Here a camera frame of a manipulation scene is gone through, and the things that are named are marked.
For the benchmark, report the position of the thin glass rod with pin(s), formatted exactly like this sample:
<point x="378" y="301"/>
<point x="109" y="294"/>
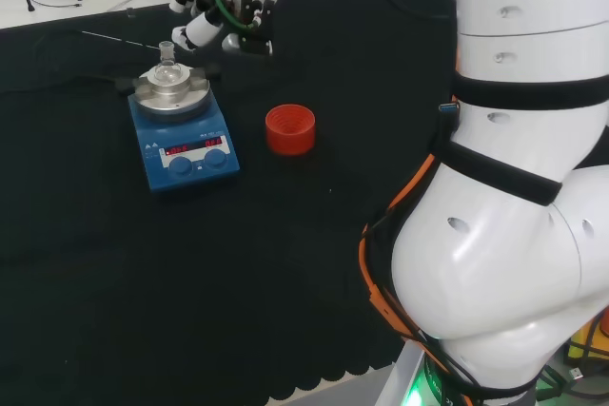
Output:
<point x="119" y="40"/>

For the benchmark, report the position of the red ribbed plastic cup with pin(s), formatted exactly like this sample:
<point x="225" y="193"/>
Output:
<point x="290" y="132"/>

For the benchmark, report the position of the heater with blue base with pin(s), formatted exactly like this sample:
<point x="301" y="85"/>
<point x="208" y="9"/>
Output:
<point x="190" y="166"/>

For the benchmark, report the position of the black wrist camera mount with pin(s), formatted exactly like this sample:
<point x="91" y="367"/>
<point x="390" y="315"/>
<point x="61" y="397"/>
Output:
<point x="257" y="30"/>

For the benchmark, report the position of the yellow stop button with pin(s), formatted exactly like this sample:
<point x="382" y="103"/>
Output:
<point x="587" y="339"/>

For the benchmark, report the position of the black bench cloth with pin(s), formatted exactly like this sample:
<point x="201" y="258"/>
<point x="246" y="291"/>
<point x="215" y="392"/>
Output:
<point x="200" y="282"/>

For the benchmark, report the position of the clear round-bottom flask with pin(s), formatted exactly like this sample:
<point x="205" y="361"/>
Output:
<point x="166" y="72"/>

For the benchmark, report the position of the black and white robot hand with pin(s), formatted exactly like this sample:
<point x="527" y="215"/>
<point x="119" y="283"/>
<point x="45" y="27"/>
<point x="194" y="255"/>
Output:
<point x="202" y="28"/>

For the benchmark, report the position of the blue USB plug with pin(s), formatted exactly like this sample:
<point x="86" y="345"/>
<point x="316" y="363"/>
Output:
<point x="448" y="108"/>

